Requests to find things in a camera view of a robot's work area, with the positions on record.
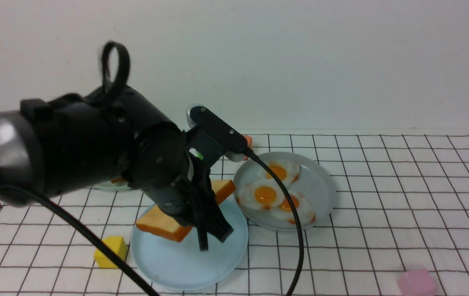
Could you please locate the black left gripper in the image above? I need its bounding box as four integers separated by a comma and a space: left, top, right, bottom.
127, 123, 233, 252

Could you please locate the toast slice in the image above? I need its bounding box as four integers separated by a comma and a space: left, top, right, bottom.
110, 177, 127, 184
135, 180, 236, 243

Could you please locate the fried egg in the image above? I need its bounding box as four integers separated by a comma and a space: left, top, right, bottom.
236, 178, 285, 210
256, 159, 300, 189
270, 190, 316, 226

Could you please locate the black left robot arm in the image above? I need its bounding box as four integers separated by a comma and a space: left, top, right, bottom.
0, 87, 233, 251

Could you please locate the light blue plate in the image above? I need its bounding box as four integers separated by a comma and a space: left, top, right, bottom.
129, 200, 249, 291

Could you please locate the orange cube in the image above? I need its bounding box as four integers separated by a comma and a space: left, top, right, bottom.
243, 135, 253, 161

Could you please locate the yellow cube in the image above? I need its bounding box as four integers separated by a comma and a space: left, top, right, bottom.
94, 236, 129, 269

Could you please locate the green plate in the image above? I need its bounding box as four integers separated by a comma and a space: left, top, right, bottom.
92, 180, 131, 192

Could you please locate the grey plate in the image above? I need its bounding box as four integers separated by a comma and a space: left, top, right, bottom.
233, 152, 337, 231

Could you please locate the white black-grid tablecloth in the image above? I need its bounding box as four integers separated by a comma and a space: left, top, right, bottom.
0, 134, 469, 296

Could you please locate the pink cube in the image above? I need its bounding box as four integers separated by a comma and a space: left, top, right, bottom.
397, 268, 439, 296

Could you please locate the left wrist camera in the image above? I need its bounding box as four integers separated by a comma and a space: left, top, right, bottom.
185, 105, 249, 166

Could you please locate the black left camera cable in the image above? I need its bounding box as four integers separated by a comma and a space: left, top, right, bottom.
0, 41, 305, 296

